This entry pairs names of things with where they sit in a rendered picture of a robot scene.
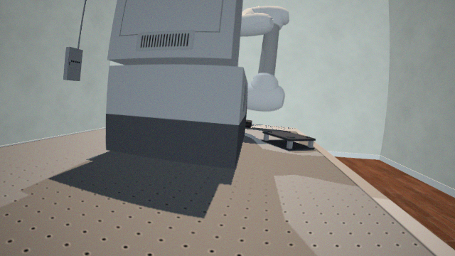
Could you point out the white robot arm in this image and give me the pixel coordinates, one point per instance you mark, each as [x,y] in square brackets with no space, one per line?
[264,93]

